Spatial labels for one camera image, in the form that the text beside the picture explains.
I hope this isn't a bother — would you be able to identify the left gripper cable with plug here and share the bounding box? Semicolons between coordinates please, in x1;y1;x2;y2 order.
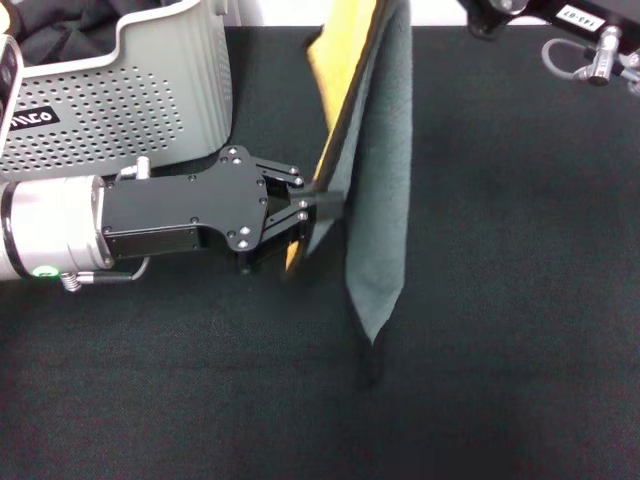
62;157;151;294

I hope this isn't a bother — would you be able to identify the black tablecloth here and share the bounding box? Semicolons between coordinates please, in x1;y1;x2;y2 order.
0;24;640;480

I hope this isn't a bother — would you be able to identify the dark clothes pile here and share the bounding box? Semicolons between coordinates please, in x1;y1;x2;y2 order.
9;0;196;66

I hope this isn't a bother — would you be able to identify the grey perforated storage box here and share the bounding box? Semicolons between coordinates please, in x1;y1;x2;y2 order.
0;0;236;184

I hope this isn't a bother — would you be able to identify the grey-green towel with yellow back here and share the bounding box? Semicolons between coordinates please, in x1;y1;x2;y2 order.
282;0;416;346

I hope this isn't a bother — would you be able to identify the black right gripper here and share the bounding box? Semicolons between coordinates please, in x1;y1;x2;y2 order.
462;0;640;41

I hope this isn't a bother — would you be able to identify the gripper cable with plug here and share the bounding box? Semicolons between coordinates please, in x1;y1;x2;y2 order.
62;157;151;294
542;25;640;96

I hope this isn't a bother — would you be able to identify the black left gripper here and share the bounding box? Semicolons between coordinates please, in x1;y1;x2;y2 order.
99;144;346;276

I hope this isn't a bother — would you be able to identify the right gripper cable with plug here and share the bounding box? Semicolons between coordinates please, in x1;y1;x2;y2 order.
542;25;640;96

